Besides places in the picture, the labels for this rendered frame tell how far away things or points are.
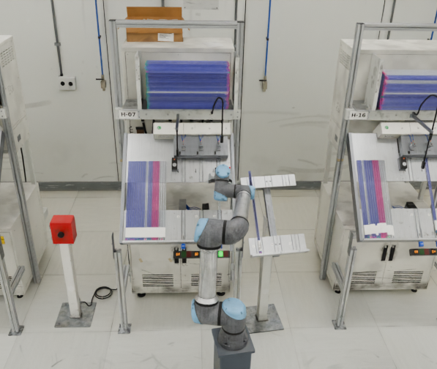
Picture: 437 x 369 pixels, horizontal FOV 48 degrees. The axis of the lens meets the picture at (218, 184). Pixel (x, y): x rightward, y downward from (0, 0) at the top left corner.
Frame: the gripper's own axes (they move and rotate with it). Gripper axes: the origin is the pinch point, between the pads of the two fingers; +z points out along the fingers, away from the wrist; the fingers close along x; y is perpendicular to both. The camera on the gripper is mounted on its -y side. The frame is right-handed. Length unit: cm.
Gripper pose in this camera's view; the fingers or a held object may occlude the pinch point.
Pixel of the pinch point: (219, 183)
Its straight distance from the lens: 295.2
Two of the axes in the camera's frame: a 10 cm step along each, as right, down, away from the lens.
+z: -0.5, 1.3, 9.9
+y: -0.1, -9.9, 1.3
